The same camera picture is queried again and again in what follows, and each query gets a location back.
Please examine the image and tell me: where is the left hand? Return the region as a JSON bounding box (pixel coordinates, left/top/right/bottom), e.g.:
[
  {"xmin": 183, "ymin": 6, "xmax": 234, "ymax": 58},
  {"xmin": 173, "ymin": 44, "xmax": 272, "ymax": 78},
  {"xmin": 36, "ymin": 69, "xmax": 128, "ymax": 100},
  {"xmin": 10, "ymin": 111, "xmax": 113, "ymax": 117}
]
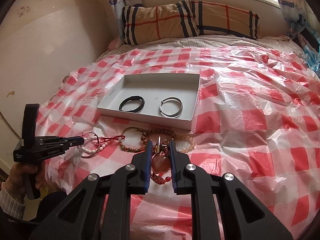
[{"xmin": 2, "ymin": 163, "xmax": 46, "ymax": 204}]

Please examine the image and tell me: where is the orange stone pendant charm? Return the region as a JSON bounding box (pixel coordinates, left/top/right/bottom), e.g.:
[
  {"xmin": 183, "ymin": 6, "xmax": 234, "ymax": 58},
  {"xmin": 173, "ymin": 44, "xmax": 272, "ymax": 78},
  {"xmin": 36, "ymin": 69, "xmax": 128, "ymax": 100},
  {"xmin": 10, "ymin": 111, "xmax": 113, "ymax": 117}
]
[{"xmin": 150, "ymin": 136, "xmax": 173, "ymax": 185}]

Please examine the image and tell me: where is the white pearl bead bracelet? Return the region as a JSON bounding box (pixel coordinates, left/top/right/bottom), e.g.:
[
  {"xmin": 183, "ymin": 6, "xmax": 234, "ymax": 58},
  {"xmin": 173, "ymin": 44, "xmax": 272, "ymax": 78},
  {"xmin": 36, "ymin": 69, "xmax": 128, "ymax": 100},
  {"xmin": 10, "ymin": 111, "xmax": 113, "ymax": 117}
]
[{"xmin": 80, "ymin": 135, "xmax": 110, "ymax": 156}]

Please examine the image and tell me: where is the thin silver bangle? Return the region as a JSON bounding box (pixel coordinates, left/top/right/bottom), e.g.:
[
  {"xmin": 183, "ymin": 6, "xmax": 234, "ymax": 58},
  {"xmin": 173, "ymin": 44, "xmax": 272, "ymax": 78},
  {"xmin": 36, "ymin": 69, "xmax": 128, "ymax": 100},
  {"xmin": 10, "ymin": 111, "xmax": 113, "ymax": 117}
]
[{"xmin": 77, "ymin": 132, "xmax": 102, "ymax": 159}]

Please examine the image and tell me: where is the white shallow cardboard box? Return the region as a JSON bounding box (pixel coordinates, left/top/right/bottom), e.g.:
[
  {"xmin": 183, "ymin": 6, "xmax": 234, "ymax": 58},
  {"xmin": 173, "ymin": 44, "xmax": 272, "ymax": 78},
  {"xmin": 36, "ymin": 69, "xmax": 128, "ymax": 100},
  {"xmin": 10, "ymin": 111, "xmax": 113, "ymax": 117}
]
[{"xmin": 97, "ymin": 73, "xmax": 200, "ymax": 131}]

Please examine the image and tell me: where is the silver patterned bangle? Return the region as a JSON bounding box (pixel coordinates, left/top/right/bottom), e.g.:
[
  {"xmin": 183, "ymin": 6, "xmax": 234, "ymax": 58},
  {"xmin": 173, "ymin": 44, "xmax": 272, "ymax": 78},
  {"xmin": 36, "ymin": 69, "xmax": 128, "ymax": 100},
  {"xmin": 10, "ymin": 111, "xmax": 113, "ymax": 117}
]
[{"xmin": 159, "ymin": 97, "xmax": 183, "ymax": 118}]

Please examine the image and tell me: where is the plaid beige pillow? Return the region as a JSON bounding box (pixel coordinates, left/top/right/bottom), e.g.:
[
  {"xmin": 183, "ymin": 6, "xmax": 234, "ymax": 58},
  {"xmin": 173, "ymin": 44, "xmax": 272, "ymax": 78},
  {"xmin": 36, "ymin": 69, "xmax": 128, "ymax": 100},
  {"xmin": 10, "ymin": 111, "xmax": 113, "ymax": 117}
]
[{"xmin": 121, "ymin": 0, "xmax": 261, "ymax": 45}]

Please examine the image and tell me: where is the red cord beaded bracelet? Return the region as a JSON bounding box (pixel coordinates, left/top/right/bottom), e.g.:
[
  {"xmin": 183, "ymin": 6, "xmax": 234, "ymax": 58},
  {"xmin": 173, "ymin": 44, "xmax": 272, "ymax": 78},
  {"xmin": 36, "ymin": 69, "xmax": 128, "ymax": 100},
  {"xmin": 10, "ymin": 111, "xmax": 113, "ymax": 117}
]
[{"xmin": 98, "ymin": 134, "xmax": 126, "ymax": 153}]

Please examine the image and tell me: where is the red white checkered plastic sheet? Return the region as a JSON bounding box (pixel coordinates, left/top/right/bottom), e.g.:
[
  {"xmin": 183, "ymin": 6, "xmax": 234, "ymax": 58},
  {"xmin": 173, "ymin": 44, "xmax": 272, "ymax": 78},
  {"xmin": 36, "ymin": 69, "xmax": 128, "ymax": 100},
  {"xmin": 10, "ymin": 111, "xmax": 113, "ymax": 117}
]
[{"xmin": 36, "ymin": 46, "xmax": 319, "ymax": 239}]

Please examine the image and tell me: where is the white knit sleeve forearm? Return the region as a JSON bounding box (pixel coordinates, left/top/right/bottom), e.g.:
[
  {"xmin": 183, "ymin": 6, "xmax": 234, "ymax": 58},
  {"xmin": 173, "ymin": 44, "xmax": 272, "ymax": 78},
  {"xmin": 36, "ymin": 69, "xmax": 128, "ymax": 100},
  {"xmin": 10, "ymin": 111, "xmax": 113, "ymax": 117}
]
[{"xmin": 1, "ymin": 183, "xmax": 25, "ymax": 219}]

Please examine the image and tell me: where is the pale round bead bracelet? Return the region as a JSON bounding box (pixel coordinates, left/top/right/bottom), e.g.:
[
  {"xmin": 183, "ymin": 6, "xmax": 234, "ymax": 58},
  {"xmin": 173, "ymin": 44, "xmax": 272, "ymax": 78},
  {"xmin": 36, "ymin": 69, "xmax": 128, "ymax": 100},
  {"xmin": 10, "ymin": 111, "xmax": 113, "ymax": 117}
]
[{"xmin": 176, "ymin": 134, "xmax": 196, "ymax": 155}]

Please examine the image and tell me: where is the black braided leather bracelet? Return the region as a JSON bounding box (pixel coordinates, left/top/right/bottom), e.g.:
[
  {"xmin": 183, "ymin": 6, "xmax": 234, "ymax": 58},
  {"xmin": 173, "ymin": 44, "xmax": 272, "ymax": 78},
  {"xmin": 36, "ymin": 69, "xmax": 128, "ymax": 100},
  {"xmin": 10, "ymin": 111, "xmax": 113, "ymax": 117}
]
[{"xmin": 119, "ymin": 95, "xmax": 146, "ymax": 113}]

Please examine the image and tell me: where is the right cartoon curtain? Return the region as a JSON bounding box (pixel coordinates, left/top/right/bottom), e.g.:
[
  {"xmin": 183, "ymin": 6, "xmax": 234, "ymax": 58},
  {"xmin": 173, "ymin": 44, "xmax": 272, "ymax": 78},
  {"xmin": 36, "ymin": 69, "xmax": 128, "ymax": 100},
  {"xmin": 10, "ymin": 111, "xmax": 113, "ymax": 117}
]
[{"xmin": 278, "ymin": 0, "xmax": 319, "ymax": 53}]

